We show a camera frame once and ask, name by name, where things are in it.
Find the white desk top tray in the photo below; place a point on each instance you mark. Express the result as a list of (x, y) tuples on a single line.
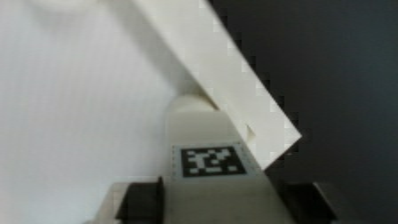
[(101, 58)]

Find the white desk leg with tags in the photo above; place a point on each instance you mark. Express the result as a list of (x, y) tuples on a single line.
[(218, 191)]

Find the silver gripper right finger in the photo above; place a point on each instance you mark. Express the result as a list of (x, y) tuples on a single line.
[(312, 203)]

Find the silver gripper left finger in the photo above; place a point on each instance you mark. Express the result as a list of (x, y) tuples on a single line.
[(133, 203)]

